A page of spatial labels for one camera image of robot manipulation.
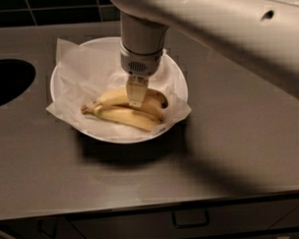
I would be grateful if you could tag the left cabinet door handle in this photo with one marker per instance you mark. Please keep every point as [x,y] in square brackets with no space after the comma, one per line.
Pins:
[48,227]

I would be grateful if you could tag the white paper liner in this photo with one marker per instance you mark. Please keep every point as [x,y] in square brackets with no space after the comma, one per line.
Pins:
[85,71]

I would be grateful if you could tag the black drawer handle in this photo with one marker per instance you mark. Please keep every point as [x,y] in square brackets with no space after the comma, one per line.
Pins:
[190,218]

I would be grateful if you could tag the white bowl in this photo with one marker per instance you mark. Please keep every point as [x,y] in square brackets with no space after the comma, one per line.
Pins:
[174,78]

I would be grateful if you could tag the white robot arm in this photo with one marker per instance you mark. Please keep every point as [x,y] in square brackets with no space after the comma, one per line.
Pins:
[260,35]

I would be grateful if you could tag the grey drawer front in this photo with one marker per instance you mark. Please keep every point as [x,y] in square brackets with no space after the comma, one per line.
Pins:
[224,220]

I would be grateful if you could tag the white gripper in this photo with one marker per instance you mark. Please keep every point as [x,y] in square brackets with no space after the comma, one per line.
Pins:
[140,63]

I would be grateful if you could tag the yellow banana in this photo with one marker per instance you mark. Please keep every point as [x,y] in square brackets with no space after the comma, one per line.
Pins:
[123,115]
[154,103]

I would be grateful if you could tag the black round sink hole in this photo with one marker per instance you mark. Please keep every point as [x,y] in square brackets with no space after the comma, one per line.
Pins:
[16,77]

